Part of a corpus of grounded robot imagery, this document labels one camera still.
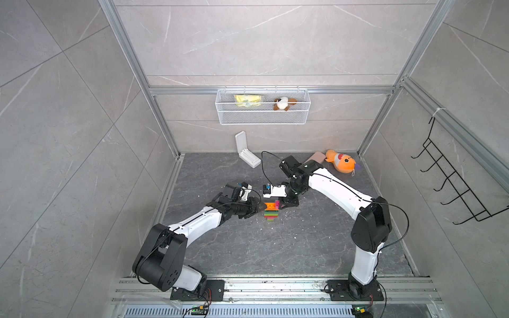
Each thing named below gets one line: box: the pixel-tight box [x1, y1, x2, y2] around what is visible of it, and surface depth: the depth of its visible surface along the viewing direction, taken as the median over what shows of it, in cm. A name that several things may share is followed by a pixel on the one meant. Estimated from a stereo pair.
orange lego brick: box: [264, 202, 280, 211], surface depth 85 cm
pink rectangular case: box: [302, 151, 327, 165], surface depth 117 cm
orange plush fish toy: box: [325, 149, 356, 174], surface depth 107 cm
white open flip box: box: [235, 130, 262, 169], surface depth 117 cm
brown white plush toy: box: [273, 96, 298, 112], surface depth 89 cm
